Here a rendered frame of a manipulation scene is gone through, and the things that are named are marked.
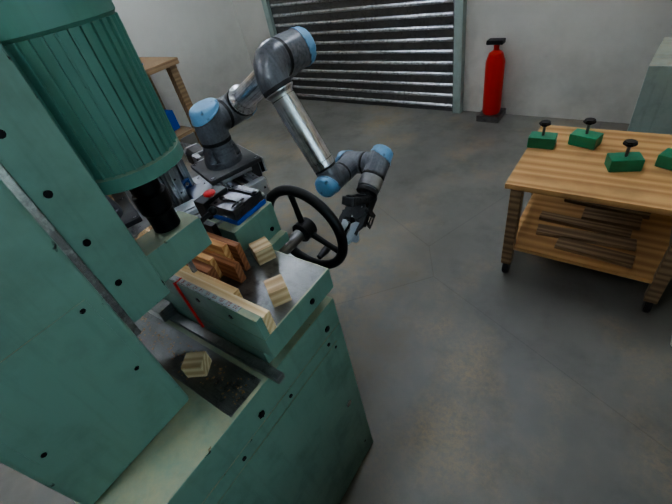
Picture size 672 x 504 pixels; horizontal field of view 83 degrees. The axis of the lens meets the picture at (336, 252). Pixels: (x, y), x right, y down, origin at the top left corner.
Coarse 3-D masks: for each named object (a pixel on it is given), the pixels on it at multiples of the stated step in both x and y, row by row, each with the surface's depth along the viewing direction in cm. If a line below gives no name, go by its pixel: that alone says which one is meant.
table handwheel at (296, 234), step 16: (272, 192) 104; (288, 192) 100; (304, 192) 98; (320, 208) 97; (304, 224) 106; (336, 224) 98; (304, 240) 108; (320, 240) 107; (304, 256) 118; (336, 256) 107
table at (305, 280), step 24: (288, 240) 101; (264, 264) 86; (288, 264) 85; (312, 264) 83; (240, 288) 82; (264, 288) 80; (288, 288) 79; (312, 288) 78; (288, 312) 74; (240, 336) 77; (288, 336) 76
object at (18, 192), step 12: (0, 168) 45; (12, 180) 46; (12, 192) 46; (24, 192) 47; (24, 204) 48; (36, 216) 49; (48, 228) 50; (60, 240) 52; (72, 252) 54; (84, 264) 55; (96, 288) 58; (108, 300) 60; (120, 312) 62; (132, 324) 64
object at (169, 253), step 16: (192, 224) 74; (144, 240) 71; (160, 240) 70; (176, 240) 72; (192, 240) 74; (208, 240) 78; (160, 256) 70; (176, 256) 72; (192, 256) 75; (160, 272) 70; (176, 272) 73
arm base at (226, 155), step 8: (216, 144) 142; (224, 144) 144; (232, 144) 148; (208, 152) 145; (216, 152) 144; (224, 152) 145; (232, 152) 147; (240, 152) 151; (208, 160) 146; (216, 160) 146; (224, 160) 146; (232, 160) 147; (240, 160) 150; (208, 168) 149; (216, 168) 147; (224, 168) 147
